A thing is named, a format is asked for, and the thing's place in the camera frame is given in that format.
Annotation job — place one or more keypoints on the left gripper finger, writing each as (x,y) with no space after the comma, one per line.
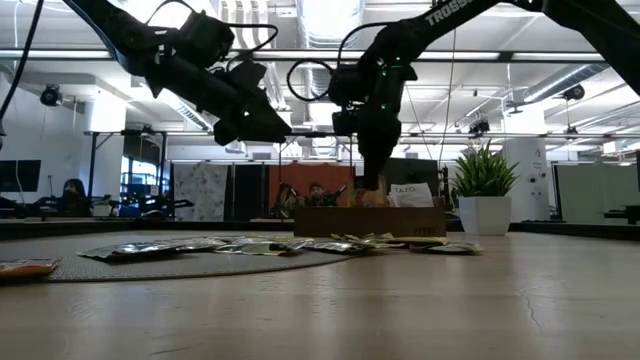
(262,125)
(226,135)

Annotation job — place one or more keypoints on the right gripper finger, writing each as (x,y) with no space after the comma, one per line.
(377,160)

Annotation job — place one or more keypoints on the orange white tea packet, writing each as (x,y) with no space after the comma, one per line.
(411,196)

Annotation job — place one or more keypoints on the yellow tea packet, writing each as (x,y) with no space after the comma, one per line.
(425,240)
(280,239)

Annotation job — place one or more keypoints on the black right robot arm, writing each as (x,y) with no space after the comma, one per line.
(440,17)

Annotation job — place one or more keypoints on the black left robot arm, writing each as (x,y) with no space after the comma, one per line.
(115,30)

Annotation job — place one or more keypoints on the black background robot arm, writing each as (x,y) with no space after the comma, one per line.
(336,195)
(287,195)

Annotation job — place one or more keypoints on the wooden tea organizer box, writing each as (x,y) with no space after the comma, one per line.
(350,222)

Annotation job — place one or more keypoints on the black monitor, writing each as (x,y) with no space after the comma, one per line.
(420,170)
(20,175)

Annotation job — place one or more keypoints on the black partition panel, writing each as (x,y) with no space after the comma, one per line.
(247,192)

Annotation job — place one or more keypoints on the orange partition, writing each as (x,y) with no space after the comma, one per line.
(300,175)

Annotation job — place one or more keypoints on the white patterned curtain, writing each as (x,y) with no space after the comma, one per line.
(200,192)

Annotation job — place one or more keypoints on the green plant in white pot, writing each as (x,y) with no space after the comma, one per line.
(484,215)

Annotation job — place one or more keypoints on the white column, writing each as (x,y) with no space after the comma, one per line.
(525,165)

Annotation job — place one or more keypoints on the round grey mat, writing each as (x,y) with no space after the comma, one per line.
(150,270)

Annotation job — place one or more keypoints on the green partition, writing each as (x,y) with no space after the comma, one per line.
(595,192)

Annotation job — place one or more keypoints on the black desk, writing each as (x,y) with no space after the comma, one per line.
(625,215)

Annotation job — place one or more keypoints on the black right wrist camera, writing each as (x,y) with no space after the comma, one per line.
(345,87)

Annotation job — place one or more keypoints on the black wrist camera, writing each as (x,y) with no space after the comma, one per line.
(205,37)
(345,87)

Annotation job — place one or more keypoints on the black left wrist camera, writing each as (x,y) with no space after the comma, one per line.
(205,37)

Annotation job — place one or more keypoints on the black hanging camera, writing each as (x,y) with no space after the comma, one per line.
(480,126)
(51,95)
(574,92)

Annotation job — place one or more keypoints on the black aluminium table frame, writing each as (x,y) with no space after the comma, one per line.
(150,227)

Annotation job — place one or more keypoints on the black background rig frame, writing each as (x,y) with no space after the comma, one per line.
(92,165)

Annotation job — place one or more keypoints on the black ceiling light rail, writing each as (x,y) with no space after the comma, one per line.
(505,56)

